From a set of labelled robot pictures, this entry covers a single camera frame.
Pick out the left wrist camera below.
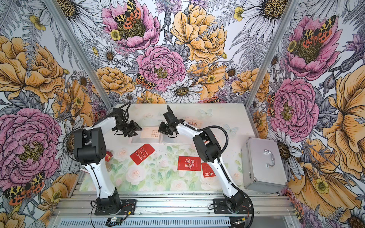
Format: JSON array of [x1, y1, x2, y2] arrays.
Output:
[[112, 107, 129, 122]]

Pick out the red card white characters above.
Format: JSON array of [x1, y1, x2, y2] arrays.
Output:
[[177, 156, 202, 172]]

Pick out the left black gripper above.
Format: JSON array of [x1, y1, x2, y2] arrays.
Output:
[[113, 120, 142, 137]]

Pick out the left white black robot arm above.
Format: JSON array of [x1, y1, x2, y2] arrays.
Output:
[[73, 103, 142, 215]]

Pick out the silver aluminium case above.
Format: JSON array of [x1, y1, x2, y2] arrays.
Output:
[[242, 137, 288, 193]]

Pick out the pale pink text card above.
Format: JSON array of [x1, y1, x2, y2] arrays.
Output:
[[141, 126, 160, 139]]

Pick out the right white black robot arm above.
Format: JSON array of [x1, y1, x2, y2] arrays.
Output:
[[159, 106, 248, 213]]

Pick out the aluminium front rail frame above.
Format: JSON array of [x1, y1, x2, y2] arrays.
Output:
[[49, 192, 300, 228]]

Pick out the red money money card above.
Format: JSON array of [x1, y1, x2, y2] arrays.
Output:
[[130, 143, 156, 165]]

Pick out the pale card red characters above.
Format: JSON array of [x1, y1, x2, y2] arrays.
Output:
[[185, 117, 203, 129]]

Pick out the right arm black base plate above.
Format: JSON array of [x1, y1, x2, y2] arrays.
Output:
[[212, 198, 253, 215]]

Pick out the red card gold characters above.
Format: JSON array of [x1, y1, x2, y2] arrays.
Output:
[[201, 162, 216, 178]]

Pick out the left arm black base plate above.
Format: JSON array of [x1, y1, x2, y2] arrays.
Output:
[[94, 198, 137, 216]]

